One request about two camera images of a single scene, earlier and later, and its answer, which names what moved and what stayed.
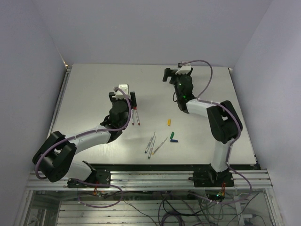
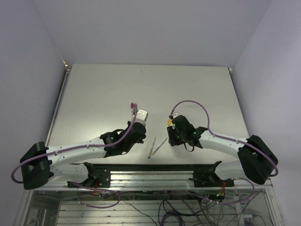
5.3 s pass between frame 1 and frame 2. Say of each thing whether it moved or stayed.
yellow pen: stayed
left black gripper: moved
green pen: stayed
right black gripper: moved
